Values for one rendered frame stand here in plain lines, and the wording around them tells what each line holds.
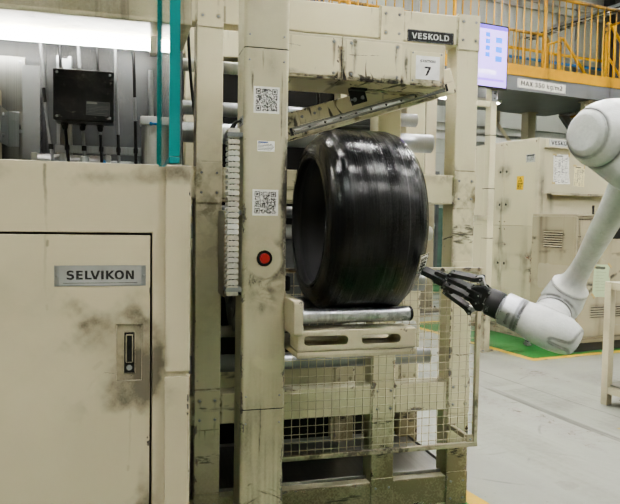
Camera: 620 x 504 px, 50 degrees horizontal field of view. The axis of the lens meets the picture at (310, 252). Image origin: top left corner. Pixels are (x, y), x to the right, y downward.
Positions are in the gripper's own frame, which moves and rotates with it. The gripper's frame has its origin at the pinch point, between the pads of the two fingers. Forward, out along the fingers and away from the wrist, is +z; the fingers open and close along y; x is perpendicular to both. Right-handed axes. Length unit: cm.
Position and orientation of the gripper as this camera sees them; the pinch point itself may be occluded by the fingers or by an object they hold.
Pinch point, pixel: (434, 275)
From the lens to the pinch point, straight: 190.5
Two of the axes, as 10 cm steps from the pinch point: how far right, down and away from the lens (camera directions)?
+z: -8.1, -4.0, 4.2
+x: 5.6, -3.7, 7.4
